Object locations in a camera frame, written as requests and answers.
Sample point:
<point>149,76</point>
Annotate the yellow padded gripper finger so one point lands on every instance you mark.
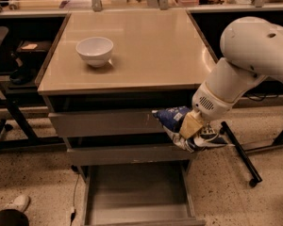
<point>192,123</point>

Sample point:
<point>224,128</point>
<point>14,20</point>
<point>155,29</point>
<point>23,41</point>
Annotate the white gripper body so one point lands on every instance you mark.
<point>209,104</point>

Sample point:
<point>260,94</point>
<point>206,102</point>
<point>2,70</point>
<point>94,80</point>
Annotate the blue chip bag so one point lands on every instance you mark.
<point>171,120</point>

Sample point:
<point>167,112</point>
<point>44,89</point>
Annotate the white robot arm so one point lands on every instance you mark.
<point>252,51</point>

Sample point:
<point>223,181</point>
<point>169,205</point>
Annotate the middle grey drawer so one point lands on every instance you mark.
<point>113,155</point>

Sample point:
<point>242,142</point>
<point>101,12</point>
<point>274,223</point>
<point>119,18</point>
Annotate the bottom grey open drawer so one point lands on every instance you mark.
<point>148,194</point>

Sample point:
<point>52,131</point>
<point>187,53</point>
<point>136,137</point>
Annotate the grey drawer cabinet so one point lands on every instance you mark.
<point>158,60</point>

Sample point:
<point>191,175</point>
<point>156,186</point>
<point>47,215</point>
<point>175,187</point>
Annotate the top grey drawer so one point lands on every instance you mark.
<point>105,123</point>

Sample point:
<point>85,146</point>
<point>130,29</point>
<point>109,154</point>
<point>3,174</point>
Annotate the black wheeled stand base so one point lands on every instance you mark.
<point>253,147</point>

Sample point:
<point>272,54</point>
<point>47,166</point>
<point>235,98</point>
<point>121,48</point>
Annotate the white ceramic bowl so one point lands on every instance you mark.
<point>95,51</point>

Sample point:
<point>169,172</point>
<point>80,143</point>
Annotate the dark box on shelf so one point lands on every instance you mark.
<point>36,48</point>

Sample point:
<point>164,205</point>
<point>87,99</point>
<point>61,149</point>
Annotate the white shoe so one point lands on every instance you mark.
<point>17,206</point>

